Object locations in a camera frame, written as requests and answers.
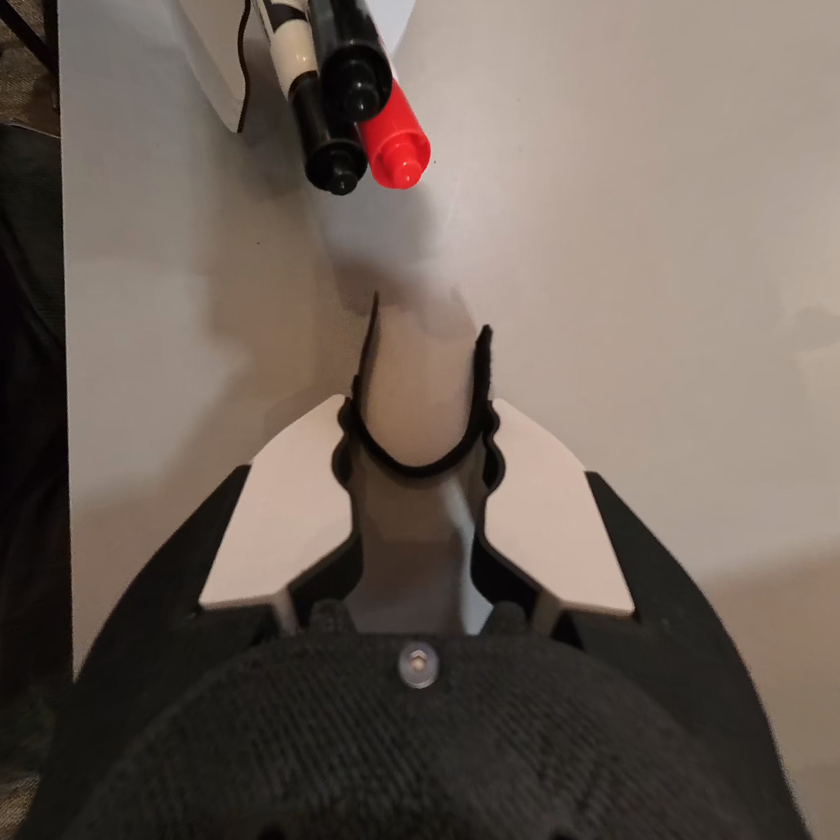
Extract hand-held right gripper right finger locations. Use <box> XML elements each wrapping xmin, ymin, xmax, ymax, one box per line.
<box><xmin>471</xmin><ymin>397</ymin><xmax>637</xmax><ymax>637</ymax></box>

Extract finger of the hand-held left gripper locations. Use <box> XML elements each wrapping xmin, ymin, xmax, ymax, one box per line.
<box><xmin>189</xmin><ymin>0</ymin><xmax>256</xmax><ymax>134</ymax></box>
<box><xmin>377</xmin><ymin>0</ymin><xmax>422</xmax><ymax>53</ymax></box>

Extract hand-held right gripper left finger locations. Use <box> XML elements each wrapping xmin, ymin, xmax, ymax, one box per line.
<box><xmin>199</xmin><ymin>394</ymin><xmax>363</xmax><ymax>634</ymax></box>

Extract black dry erase marker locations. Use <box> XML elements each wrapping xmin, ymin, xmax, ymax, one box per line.
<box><xmin>307</xmin><ymin>0</ymin><xmax>396</xmax><ymax>123</ymax></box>
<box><xmin>258</xmin><ymin>0</ymin><xmax>368</xmax><ymax>196</ymax></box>

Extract red dry erase marker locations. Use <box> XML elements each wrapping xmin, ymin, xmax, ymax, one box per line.
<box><xmin>357</xmin><ymin>77</ymin><xmax>433</xmax><ymax>191</ymax></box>

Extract black velcro strap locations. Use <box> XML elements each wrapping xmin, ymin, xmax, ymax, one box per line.
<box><xmin>344</xmin><ymin>292</ymin><xmax>494</xmax><ymax>484</ymax></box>

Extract dark olive trousers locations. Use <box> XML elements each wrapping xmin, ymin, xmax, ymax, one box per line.
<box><xmin>0</xmin><ymin>121</ymin><xmax>74</xmax><ymax>775</ymax></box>

